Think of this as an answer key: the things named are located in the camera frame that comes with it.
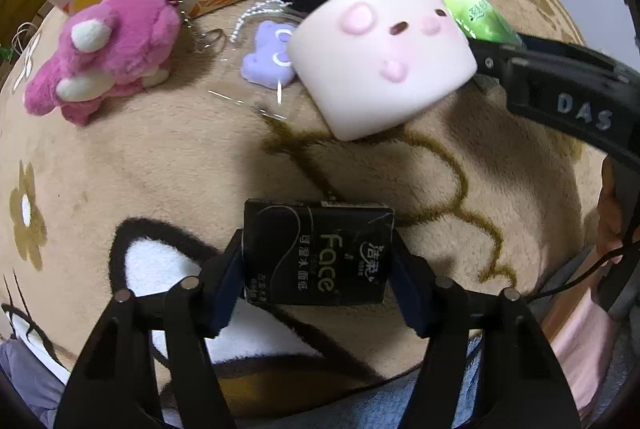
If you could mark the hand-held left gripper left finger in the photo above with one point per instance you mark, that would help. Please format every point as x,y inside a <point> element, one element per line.
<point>226,291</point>

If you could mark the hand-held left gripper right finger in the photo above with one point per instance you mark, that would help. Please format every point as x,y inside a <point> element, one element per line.
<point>407,291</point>

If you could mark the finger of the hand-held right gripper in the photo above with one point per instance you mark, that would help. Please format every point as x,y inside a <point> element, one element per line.
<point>492,59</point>

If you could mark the black tissue packet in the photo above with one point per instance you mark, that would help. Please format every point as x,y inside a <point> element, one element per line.
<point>315,251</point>

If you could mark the white squishy pig toy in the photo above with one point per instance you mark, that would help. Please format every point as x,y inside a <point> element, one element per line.
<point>380,59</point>

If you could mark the person's right hand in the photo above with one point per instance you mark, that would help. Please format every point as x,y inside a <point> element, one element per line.
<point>610,209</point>

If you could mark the green tissue packet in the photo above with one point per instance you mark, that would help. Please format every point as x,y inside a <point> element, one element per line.
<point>470,6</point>

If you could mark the grey-blue pants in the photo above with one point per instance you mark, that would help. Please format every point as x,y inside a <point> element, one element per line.
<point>310,396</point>

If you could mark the beige printed blanket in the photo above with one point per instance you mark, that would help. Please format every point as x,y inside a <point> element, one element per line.
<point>165,169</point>

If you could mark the pink cloth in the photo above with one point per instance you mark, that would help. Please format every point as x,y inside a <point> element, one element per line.
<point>585,349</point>

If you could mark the purple bear charm in bag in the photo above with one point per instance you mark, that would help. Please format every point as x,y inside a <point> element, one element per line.
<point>250,94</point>

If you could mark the purple bear toy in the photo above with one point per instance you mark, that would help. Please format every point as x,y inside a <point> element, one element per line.
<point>267,59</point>

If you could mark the pink plush bear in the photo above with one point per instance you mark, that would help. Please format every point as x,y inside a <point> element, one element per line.
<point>110,49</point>

